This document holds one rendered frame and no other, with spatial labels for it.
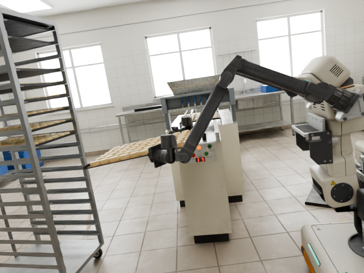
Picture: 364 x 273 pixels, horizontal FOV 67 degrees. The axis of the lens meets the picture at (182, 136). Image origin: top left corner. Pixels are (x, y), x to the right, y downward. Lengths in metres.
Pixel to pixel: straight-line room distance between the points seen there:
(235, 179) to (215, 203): 0.73
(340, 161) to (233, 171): 1.50
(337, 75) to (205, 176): 1.15
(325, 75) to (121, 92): 5.04
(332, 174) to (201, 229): 1.16
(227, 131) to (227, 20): 3.73
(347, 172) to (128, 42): 5.18
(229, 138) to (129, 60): 3.76
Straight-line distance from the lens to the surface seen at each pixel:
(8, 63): 1.80
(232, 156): 2.78
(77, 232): 2.48
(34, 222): 2.70
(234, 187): 2.89
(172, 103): 2.78
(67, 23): 6.46
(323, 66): 1.42
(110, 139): 6.23
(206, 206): 2.20
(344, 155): 1.54
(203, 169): 2.08
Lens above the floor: 1.28
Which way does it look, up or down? 11 degrees down
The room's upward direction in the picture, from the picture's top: 8 degrees counter-clockwise
